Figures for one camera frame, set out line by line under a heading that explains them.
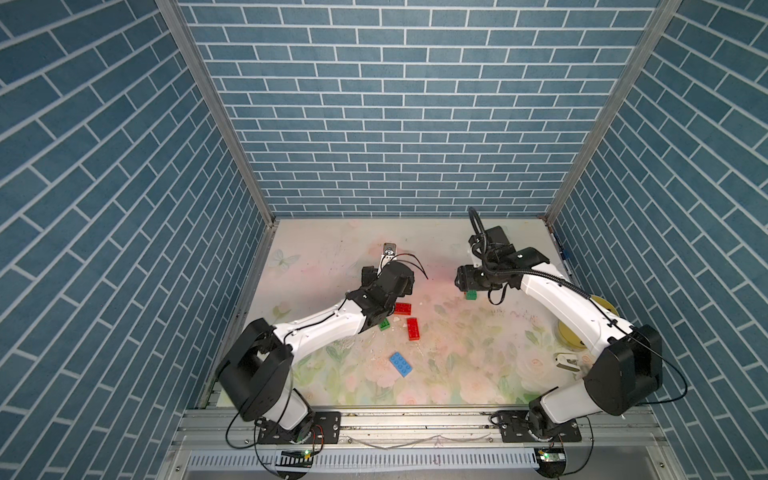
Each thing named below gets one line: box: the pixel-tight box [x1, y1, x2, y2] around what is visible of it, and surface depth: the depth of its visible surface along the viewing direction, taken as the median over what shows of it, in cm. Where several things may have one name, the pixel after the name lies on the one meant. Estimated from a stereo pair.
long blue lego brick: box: [389, 352, 413, 378], surface depth 85 cm
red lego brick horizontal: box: [394, 302, 412, 315], surface depth 96 cm
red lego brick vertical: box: [407, 318, 421, 341], surface depth 91 cm
